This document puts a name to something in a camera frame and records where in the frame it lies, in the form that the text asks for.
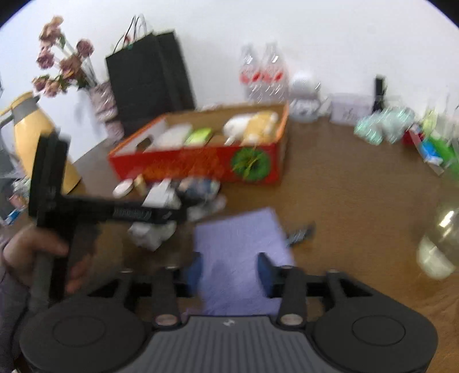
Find white small box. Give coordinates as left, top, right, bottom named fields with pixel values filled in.
left=145, top=179, right=182, bottom=212

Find black small device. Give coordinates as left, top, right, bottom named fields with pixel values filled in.
left=373, top=76, right=387, bottom=113

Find green plastic bottle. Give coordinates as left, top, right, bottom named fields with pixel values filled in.
left=423, top=108, right=459, bottom=170

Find blue printed packet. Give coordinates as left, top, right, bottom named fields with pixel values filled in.
left=177, top=177, right=221, bottom=207

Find white plastic wrapper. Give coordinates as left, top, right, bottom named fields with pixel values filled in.
left=186, top=195, right=227, bottom=222

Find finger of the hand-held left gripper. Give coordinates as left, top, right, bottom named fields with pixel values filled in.
left=66, top=197, right=189, bottom=226

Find white yellow plush toy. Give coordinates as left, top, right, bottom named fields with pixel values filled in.
left=223, top=111, right=280, bottom=146

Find red small box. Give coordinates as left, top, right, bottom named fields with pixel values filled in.
left=402, top=124, right=426, bottom=146

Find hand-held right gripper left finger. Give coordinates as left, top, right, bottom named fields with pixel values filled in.
left=88, top=251, right=205, bottom=329

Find dried pink flowers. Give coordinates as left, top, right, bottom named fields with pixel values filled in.
left=32, top=16, right=99, bottom=97

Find white round jar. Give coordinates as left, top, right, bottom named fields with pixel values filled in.
left=113, top=179, right=136, bottom=199

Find green white packets bundle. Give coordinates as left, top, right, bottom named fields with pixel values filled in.
left=354, top=107, right=417, bottom=146

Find blue small box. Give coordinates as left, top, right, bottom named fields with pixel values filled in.
left=419, top=140, right=444, bottom=170

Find pink patterned pouch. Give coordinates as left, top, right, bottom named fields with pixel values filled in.
left=88, top=82, right=125, bottom=140

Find yellow thermos jug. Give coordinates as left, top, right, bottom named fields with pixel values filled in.
left=0, top=91, right=82, bottom=196

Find green small box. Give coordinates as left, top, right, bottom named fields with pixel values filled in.
left=184, top=128, right=213, bottom=146

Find clear water bottle red label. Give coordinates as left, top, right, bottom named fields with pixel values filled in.
left=240, top=45, right=267, bottom=103
left=261, top=42, right=290, bottom=103

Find clear glass jar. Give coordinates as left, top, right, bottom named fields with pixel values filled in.
left=416, top=203, right=459, bottom=281

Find white paper box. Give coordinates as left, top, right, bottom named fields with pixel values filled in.
left=330, top=93, right=374, bottom=125

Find black remote control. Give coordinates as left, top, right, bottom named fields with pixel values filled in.
left=285, top=222, right=317, bottom=248

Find person's left forearm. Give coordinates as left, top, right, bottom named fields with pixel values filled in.
left=0, top=240, right=34, bottom=372

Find white plastic container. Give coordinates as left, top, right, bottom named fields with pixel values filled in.
left=155, top=123, right=194, bottom=148

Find blue white packet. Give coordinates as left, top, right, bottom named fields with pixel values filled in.
left=4, top=205, right=30, bottom=227

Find purple cloth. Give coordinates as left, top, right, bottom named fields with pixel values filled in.
left=194, top=208, right=297, bottom=317

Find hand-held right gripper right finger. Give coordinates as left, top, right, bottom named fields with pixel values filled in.
left=256, top=252, right=374, bottom=329

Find person's left hand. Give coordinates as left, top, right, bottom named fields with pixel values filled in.
left=2, top=224, right=92, bottom=295

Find red orange cardboard box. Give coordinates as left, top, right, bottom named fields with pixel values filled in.
left=108, top=102, right=290, bottom=186

